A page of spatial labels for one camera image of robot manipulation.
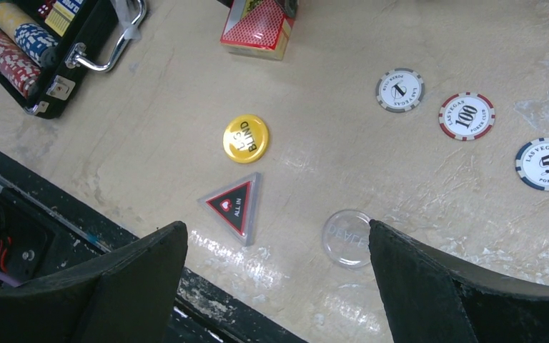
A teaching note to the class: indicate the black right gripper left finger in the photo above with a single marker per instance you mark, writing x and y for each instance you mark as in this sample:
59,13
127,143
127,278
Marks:
126,295

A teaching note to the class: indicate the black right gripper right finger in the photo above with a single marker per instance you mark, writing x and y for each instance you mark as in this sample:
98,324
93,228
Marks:
432,296

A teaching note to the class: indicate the triangular all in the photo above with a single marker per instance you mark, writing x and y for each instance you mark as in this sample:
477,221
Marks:
234,207

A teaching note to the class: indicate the yellow big blind button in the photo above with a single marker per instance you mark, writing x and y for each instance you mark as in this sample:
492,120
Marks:
246,138

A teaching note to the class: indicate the red playing card deck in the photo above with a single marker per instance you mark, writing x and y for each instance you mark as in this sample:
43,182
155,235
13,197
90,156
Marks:
257,28

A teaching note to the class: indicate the black poker set case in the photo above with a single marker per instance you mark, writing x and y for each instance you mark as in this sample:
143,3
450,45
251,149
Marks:
57,85

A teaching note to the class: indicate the clear dealer button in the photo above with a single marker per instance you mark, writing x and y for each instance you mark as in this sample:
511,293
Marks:
345,238

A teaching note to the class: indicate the blue poker chip 5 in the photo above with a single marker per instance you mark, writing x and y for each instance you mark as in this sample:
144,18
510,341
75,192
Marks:
532,163

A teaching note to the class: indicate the red white chip row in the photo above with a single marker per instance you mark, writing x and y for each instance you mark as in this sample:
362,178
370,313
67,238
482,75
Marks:
17,67

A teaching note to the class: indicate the yellow blue chip row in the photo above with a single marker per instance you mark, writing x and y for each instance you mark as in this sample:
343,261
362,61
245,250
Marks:
34,40

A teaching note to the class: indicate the blue playing card deck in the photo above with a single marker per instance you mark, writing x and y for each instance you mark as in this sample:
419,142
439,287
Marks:
62,14

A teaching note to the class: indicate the red dice row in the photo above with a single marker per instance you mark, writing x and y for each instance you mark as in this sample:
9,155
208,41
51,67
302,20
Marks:
45,9

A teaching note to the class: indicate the silver case handle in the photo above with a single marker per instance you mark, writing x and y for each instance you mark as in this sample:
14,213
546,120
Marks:
109,47

